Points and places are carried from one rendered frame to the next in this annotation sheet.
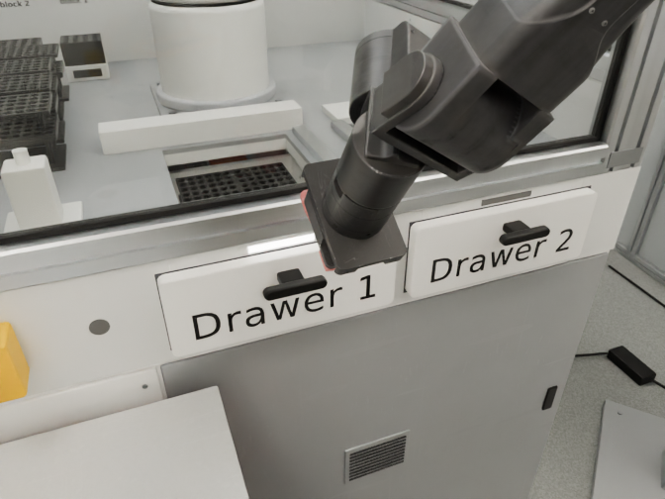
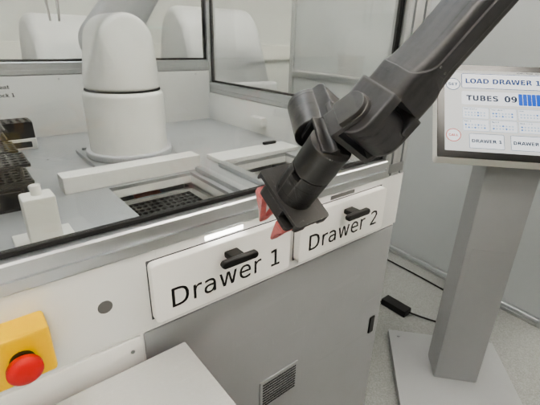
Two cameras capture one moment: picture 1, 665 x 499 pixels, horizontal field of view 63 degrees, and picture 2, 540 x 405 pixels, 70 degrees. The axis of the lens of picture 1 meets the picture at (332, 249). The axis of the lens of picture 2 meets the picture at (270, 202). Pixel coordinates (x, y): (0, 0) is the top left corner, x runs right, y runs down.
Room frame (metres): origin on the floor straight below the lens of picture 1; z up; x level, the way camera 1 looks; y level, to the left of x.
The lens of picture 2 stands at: (-0.06, 0.17, 1.25)
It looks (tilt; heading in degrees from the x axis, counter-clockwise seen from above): 23 degrees down; 342
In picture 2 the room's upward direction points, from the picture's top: 1 degrees clockwise
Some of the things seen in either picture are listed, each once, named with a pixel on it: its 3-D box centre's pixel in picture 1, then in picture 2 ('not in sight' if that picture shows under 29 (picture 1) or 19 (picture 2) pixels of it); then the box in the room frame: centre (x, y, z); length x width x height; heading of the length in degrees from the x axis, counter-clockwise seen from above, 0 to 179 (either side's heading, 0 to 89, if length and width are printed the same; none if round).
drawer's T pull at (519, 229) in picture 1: (519, 231); (353, 212); (0.62, -0.25, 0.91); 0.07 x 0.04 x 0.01; 111
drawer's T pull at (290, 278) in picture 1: (292, 281); (235, 255); (0.51, 0.05, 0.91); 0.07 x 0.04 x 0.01; 111
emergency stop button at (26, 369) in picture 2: not in sight; (24, 367); (0.37, 0.35, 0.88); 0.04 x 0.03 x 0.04; 111
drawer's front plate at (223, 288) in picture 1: (286, 290); (227, 265); (0.53, 0.06, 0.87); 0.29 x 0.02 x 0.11; 111
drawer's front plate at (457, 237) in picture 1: (503, 241); (343, 221); (0.65, -0.24, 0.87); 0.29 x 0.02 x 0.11; 111
